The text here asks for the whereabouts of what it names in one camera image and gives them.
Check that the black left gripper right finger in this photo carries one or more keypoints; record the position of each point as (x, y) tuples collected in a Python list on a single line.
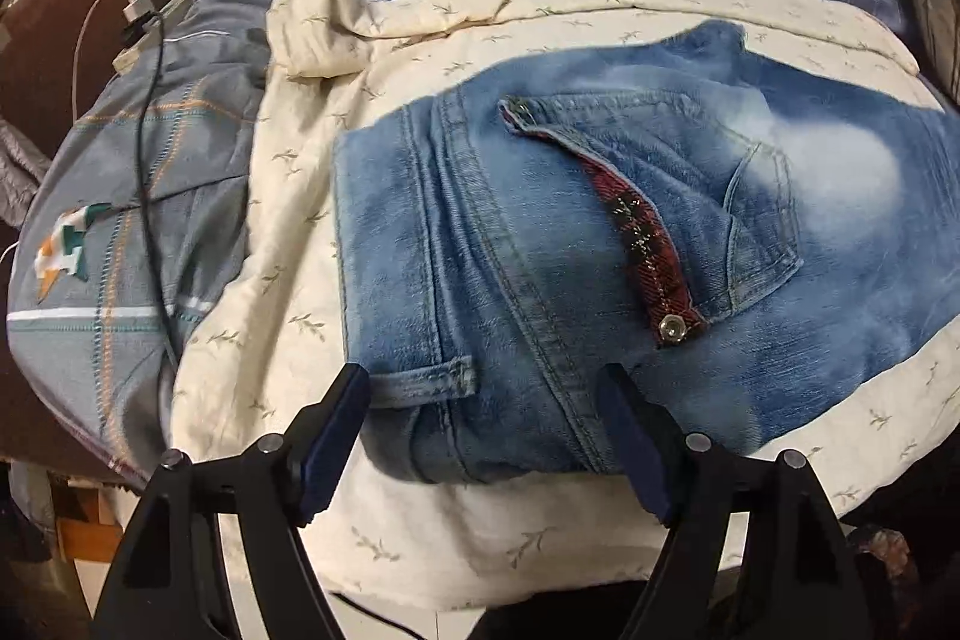
[(754, 548)]

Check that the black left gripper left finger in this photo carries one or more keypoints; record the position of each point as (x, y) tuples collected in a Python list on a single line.
[(168, 579)]

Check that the blue denim jeans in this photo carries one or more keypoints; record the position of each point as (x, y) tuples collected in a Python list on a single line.
[(748, 241)]

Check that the cream leaf-print blanket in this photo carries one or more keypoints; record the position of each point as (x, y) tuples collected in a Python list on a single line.
[(275, 341)]

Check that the grey plaid pillow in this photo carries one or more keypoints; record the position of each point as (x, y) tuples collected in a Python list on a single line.
[(138, 227)]

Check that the brown wooden nightstand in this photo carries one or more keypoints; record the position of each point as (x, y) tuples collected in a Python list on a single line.
[(57, 62)]

